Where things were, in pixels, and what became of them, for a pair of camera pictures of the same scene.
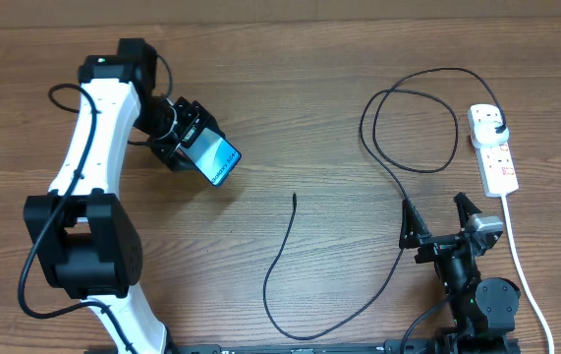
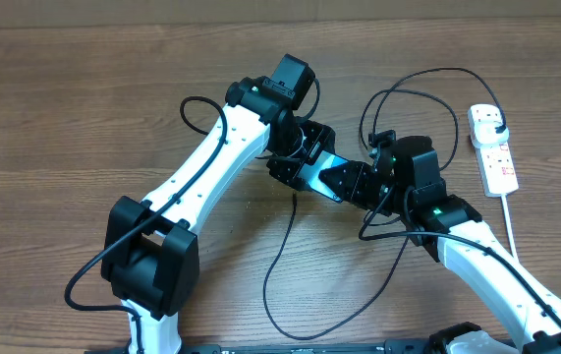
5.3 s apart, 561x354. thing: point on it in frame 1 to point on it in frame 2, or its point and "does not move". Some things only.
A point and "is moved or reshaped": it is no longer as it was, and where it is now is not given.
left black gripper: x=191 y=110 to x=319 y=136
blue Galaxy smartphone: x=213 y=153 is moved or reshaped
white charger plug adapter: x=485 y=133 does not move
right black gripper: x=413 y=230 to x=352 y=191
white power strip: x=497 y=173 does not move
